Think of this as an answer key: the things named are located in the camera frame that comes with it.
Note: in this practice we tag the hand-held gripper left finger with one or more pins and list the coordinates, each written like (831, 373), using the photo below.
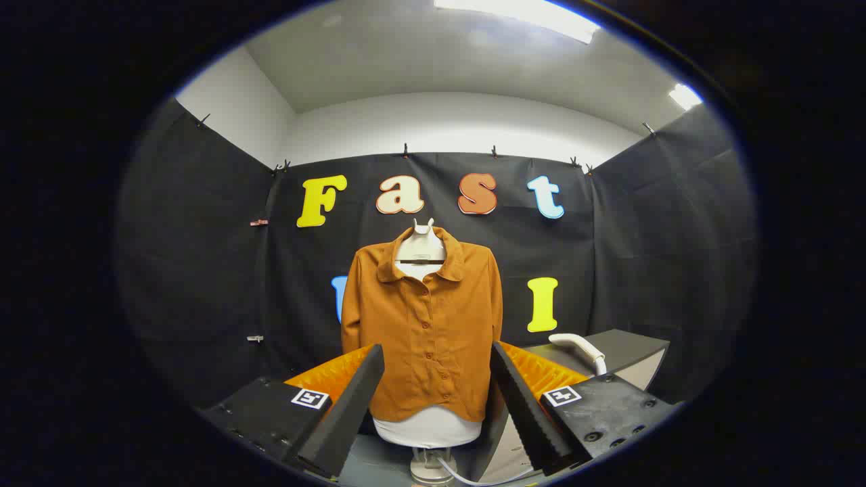
(352, 399)

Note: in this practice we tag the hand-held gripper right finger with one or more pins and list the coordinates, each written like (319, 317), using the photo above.
(524, 406)

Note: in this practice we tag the white garment steamer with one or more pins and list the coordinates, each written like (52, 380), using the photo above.
(575, 340)

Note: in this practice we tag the brown button-up shirt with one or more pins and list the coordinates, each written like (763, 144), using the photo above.
(426, 325)

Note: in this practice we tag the white mannequin torso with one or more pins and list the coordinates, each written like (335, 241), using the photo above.
(426, 427)

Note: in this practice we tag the mannequin stand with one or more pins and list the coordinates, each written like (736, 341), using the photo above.
(429, 467)

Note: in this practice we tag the grey side table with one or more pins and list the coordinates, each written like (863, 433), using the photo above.
(629, 345)

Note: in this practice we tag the black backdrop cloth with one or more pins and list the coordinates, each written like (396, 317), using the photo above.
(609, 270)

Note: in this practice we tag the small ceiling light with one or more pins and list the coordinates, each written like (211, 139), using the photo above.
(685, 96)

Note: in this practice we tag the long ceiling light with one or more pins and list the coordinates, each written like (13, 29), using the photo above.
(528, 15)

